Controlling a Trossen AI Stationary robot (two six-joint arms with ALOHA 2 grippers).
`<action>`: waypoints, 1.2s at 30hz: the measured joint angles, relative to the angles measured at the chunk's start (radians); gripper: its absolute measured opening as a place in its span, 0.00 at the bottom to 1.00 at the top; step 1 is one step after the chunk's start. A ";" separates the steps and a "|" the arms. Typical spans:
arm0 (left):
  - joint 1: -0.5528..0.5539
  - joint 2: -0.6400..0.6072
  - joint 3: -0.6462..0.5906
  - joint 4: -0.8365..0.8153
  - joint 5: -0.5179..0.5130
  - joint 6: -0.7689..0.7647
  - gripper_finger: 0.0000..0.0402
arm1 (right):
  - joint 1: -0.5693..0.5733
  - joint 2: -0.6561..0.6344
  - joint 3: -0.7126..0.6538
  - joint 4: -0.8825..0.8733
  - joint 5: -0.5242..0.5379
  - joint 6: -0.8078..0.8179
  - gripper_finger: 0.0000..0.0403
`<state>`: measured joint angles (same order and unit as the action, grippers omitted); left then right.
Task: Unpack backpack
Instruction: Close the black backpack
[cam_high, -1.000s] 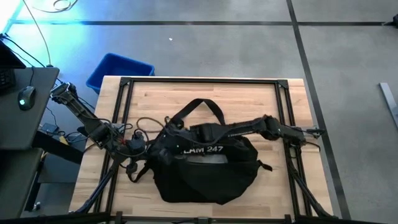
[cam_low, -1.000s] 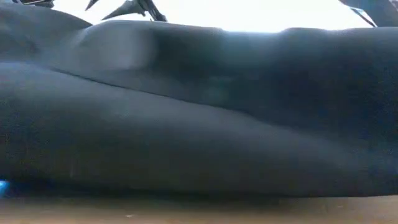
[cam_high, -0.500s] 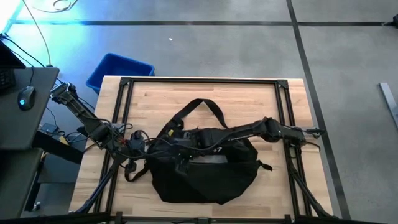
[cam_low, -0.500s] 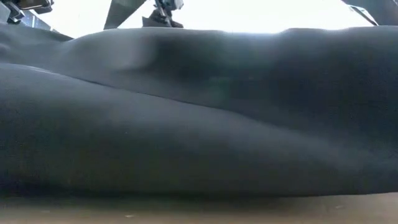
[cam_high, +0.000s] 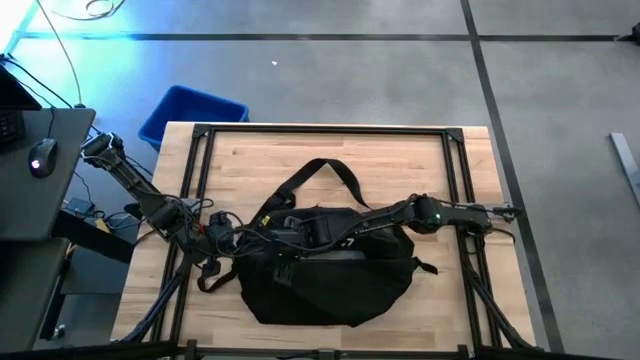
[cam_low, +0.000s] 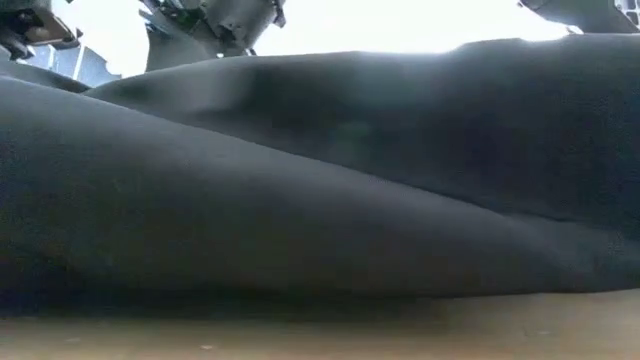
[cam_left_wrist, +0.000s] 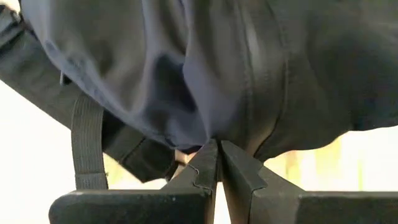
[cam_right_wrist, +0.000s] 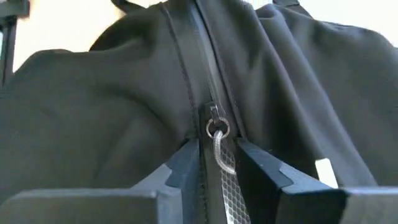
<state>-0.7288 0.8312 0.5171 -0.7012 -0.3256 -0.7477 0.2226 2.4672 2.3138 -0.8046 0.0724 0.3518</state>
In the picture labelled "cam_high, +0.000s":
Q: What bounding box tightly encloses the black keyboard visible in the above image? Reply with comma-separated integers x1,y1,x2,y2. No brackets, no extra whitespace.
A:
0,110,25,154

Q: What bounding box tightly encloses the black floor cable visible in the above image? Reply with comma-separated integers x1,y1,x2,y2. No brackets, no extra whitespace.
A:
124,154,154,177
0,53,76,110

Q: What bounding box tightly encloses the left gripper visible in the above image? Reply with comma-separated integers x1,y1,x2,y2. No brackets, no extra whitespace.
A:
199,210,259,280

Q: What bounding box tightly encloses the black computer mouse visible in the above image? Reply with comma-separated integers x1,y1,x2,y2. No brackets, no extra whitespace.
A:
27,138,59,180

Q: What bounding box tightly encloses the black desk support beam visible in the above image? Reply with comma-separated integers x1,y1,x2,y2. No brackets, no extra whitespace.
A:
52,209,135,265

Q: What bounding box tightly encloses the thin grey floor cable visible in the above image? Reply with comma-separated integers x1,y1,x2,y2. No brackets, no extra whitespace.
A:
35,0,85,109

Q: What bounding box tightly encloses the black metal table frame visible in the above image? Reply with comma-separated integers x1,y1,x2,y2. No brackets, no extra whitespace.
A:
112,122,541,360

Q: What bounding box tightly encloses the grey metal bar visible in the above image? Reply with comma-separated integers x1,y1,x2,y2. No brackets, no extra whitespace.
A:
608,132,640,209

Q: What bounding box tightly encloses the black backpack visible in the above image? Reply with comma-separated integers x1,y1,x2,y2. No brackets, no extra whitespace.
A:
196,157,440,329

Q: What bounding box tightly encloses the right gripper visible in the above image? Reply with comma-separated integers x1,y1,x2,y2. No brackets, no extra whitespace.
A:
257,212,347,289

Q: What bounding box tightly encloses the coiled grey floor cable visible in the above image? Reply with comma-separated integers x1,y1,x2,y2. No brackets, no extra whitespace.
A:
49,0,126,22

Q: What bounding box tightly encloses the blue plastic bin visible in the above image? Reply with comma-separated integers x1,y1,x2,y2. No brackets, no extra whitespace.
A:
137,84,250,153

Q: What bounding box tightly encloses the black power adapter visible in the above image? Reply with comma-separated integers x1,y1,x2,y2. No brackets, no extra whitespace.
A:
66,198,96,217

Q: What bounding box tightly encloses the dark grey desk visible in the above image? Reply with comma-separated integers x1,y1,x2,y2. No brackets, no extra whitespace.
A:
0,237,69,354
0,107,96,244

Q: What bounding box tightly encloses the black computer monitor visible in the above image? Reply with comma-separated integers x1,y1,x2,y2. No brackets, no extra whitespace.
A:
0,66,42,112

